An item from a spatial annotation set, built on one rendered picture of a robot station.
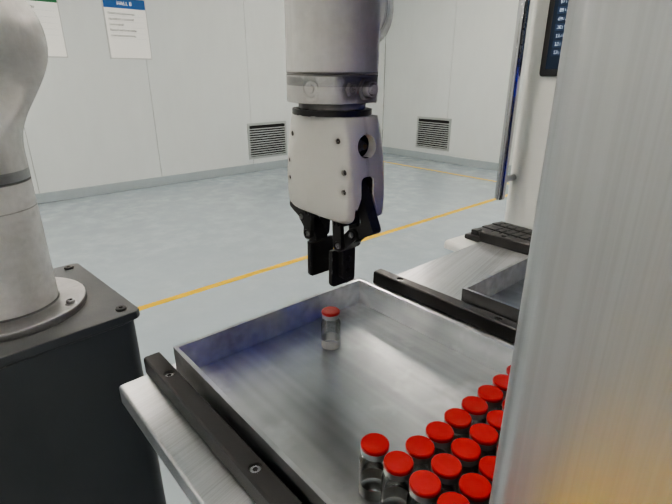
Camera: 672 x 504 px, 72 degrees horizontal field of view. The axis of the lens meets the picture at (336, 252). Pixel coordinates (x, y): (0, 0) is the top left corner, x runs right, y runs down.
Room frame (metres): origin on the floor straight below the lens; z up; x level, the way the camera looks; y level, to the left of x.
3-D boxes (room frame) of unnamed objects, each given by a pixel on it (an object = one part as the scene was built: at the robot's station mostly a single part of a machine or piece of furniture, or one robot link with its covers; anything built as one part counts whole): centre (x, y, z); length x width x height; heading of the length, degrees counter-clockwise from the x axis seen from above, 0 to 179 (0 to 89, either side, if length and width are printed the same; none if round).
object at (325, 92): (0.45, 0.00, 1.16); 0.09 x 0.08 x 0.03; 41
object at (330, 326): (0.46, 0.01, 0.90); 0.02 x 0.02 x 0.04
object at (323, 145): (0.46, 0.00, 1.10); 0.10 x 0.08 x 0.11; 41
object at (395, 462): (0.29, -0.10, 0.90); 0.18 x 0.02 x 0.05; 131
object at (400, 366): (0.36, -0.04, 0.90); 0.34 x 0.26 x 0.04; 41
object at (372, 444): (0.26, -0.03, 0.90); 0.02 x 0.02 x 0.05
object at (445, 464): (0.28, -0.12, 0.90); 0.18 x 0.02 x 0.05; 131
